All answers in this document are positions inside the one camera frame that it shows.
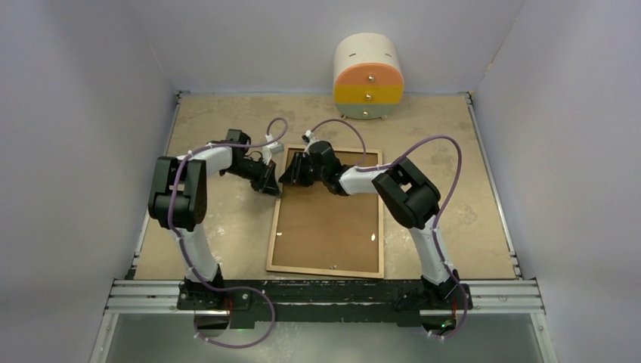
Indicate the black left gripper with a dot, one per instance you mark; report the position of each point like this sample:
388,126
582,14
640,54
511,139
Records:
266,181

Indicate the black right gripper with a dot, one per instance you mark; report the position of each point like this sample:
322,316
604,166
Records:
295,175

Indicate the wooden picture frame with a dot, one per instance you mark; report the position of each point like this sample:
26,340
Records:
275,245

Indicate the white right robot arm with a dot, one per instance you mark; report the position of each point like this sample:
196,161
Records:
411,198

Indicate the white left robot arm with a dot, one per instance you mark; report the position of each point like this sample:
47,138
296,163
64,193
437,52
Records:
179,198

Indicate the small round drawer cabinet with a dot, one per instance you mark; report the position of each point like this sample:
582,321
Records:
367,78

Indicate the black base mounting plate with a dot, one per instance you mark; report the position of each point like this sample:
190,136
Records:
401,302

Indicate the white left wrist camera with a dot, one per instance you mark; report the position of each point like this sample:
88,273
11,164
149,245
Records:
271,150

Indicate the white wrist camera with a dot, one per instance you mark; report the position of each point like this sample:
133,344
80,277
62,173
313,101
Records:
309,139
271,150

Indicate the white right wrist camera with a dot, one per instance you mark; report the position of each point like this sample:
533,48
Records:
309,139

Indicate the aluminium rail frame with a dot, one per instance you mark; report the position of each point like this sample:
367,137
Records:
507,323

